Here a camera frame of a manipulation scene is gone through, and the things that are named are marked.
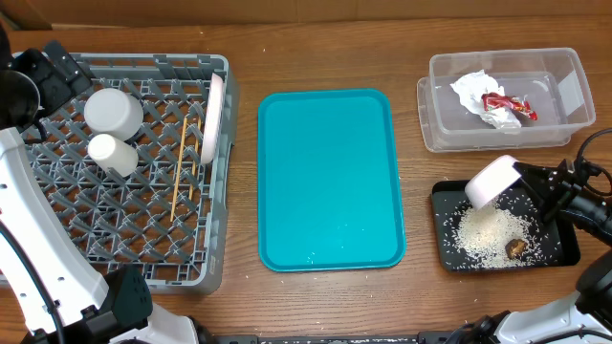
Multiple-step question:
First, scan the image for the pale green bowl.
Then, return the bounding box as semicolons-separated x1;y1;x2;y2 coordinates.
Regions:
84;88;143;141

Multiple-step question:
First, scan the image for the white cup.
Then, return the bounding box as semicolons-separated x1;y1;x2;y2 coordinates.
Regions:
87;134;138;178

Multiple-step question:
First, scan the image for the teal plastic tray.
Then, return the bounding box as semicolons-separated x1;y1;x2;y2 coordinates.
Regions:
257;88;406;272

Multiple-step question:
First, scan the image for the clear plastic bin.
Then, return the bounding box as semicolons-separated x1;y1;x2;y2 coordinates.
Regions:
428;48;596;133

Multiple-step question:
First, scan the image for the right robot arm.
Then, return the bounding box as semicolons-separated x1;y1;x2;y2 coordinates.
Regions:
447;155;611;344

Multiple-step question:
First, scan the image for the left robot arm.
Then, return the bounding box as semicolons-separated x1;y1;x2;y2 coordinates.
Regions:
1;35;215;343

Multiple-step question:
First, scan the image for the white napkin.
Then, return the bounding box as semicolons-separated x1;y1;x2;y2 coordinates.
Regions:
450;70;521;129

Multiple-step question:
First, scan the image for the red snack wrapper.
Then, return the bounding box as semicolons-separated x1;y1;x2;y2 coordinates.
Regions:
481;93;538;120

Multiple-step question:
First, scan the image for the pink bowl with scraps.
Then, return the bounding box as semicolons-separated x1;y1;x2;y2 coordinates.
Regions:
465;155;521;209

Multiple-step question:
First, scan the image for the brown food scrap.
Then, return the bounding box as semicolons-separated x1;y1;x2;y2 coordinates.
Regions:
505;239;528;260

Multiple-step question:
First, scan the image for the grey dish rack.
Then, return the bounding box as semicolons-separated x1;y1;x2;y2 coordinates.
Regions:
26;53;239;293

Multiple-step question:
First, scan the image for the spilled white rice pile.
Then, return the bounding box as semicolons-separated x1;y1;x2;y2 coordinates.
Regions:
442;193;563;269

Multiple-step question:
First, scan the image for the white round plate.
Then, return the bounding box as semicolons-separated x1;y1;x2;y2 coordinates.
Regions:
200;74;224;165

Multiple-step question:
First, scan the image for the black tray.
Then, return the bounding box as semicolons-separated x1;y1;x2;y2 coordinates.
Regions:
429;179;581;273

